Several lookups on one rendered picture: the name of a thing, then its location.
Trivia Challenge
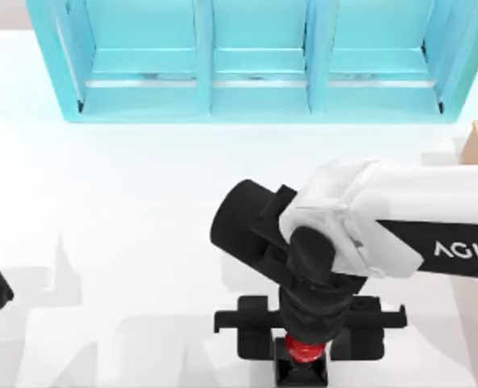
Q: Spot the red round object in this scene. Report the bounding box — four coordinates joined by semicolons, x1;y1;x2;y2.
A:
285;333;324;365

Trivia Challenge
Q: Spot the light blue rack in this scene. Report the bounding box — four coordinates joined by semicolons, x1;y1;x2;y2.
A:
23;0;478;124

